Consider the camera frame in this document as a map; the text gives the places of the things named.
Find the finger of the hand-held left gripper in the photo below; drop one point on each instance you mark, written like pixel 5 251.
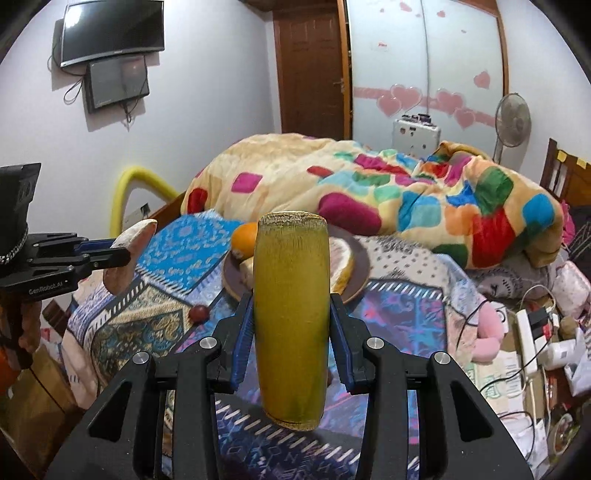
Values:
pixel 94 244
pixel 111 258

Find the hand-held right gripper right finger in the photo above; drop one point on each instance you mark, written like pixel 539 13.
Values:
pixel 342 346

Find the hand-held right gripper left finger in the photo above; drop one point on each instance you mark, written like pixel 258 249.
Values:
pixel 241 346

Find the purple round plate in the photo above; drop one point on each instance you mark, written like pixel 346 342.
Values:
pixel 359 281

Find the large orange with sticker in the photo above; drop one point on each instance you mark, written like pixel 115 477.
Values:
pixel 244 240

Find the person's left hand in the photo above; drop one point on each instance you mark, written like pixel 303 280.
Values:
pixel 30 332

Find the red jujube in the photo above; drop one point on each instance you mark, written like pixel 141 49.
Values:
pixel 199 313

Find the yellow foam tube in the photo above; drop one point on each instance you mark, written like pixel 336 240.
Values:
pixel 121 184

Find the patterned bed cover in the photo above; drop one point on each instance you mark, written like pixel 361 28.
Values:
pixel 415 314

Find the pink plush toy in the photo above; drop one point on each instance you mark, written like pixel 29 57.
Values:
pixel 489 332

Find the colourful patchwork blanket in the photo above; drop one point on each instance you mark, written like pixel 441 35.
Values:
pixel 369 194

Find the grey printed pillow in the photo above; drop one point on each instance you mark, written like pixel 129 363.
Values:
pixel 512 277

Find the white power strip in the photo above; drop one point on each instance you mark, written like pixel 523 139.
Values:
pixel 527 341

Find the white plastic bottle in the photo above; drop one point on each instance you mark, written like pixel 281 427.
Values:
pixel 558 354

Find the white box appliance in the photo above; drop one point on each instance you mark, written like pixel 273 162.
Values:
pixel 415 136

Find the glass jar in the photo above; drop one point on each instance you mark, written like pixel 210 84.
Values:
pixel 563 436

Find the pink patterned pouch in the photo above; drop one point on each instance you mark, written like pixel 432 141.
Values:
pixel 575 290

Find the bright pink cloth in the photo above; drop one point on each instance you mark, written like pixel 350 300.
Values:
pixel 568 226

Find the brown wooden door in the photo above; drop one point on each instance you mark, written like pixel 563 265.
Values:
pixel 309 74

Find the standing electric fan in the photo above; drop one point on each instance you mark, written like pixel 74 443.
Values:
pixel 512 120

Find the wooden bed headboard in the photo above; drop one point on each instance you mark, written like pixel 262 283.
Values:
pixel 570 177

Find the wooden wardrobe with sliding doors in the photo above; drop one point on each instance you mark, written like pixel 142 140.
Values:
pixel 429 55

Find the wall socket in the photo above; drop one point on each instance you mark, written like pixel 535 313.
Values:
pixel 145 210

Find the small black wall monitor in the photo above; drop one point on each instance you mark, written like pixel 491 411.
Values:
pixel 117 83

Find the black wall television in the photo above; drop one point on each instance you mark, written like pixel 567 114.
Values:
pixel 113 30

